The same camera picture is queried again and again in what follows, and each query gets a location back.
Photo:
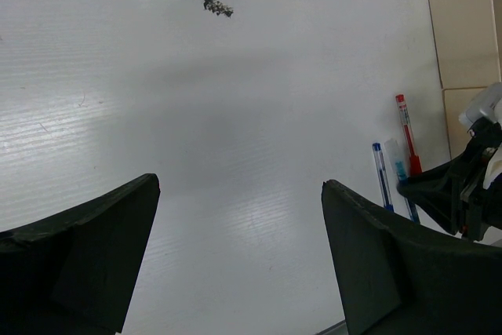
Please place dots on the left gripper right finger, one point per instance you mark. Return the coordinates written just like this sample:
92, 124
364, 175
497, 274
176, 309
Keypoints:
398, 277

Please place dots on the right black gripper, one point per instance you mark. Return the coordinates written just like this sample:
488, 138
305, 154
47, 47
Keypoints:
463, 195

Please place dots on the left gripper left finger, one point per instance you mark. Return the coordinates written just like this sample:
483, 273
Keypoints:
75, 272

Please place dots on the red gel pen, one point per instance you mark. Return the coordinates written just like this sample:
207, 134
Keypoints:
415, 167

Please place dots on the cyan clear pen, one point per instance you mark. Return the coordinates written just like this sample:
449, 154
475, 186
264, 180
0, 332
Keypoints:
398, 165

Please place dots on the dark blue gel pen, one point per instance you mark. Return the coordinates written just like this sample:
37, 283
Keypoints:
382, 176

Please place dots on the beige divided organizer tray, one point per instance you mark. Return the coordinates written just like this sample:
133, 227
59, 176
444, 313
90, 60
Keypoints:
468, 47

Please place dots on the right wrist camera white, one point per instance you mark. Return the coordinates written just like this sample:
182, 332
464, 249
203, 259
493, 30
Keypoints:
486, 104

